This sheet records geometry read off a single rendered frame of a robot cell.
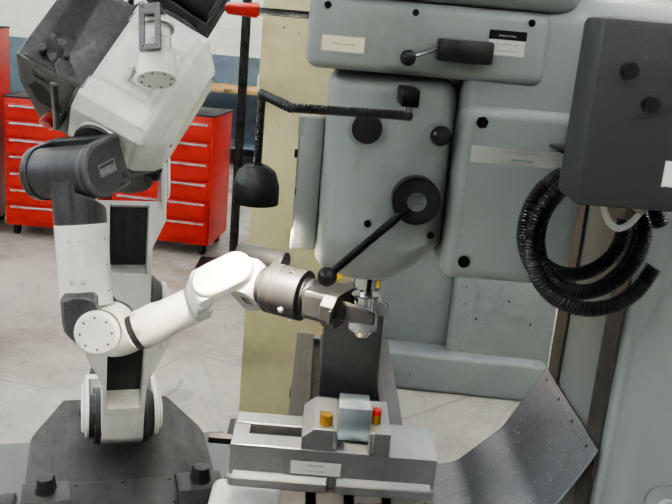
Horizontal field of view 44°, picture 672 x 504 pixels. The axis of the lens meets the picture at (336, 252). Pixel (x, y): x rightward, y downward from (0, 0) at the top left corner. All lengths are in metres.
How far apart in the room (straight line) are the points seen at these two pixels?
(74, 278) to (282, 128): 1.68
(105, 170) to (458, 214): 0.62
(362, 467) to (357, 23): 0.72
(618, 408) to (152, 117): 0.91
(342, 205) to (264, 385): 2.15
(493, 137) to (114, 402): 1.26
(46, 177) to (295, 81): 1.66
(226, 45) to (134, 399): 8.47
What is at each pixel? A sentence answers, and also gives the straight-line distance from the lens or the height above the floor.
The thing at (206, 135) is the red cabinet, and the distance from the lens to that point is 5.86.
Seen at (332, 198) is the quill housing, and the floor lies 1.44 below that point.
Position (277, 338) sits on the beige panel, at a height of 0.50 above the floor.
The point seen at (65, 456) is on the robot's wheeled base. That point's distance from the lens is 2.30.
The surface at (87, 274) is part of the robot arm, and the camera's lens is 1.49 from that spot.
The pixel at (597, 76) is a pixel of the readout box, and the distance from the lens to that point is 0.98.
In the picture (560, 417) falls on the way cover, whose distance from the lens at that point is 1.51.
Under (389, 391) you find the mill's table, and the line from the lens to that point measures 1.83.
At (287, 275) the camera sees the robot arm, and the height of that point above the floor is 1.28.
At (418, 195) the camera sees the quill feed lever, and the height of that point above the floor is 1.47.
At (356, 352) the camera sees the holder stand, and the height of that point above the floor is 1.04.
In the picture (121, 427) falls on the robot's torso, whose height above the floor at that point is 0.68.
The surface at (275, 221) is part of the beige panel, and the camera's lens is 3.11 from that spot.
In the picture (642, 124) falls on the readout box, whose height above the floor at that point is 1.61.
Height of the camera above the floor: 1.69
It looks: 15 degrees down
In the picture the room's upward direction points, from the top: 5 degrees clockwise
